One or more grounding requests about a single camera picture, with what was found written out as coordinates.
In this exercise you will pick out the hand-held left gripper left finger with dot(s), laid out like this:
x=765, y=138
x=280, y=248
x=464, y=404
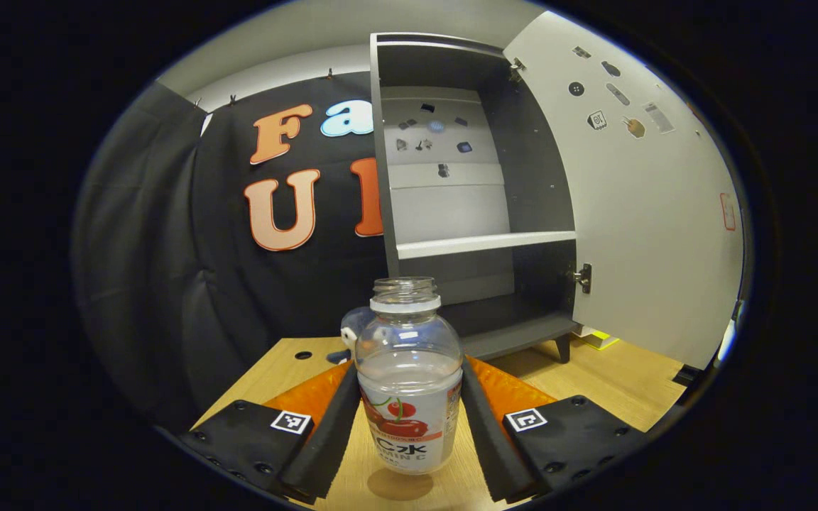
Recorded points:
x=327, y=440

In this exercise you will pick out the grey cabinet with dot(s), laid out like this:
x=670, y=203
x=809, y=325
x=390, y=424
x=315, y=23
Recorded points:
x=537, y=177

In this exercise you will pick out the clear plastic bottle red label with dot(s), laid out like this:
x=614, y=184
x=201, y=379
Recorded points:
x=409, y=383

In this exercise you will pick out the penguin plush toy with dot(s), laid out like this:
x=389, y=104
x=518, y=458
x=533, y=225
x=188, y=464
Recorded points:
x=351, y=325

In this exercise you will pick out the row of black cloth clips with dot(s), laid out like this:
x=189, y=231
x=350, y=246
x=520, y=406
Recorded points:
x=329, y=73

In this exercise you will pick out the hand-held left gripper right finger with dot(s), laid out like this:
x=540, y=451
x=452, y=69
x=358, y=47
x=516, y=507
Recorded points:
x=483, y=440

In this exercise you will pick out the white cabinet door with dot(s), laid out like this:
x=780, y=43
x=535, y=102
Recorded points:
x=650, y=234

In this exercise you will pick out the black backdrop cloth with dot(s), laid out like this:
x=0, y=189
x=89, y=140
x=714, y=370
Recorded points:
x=153, y=248

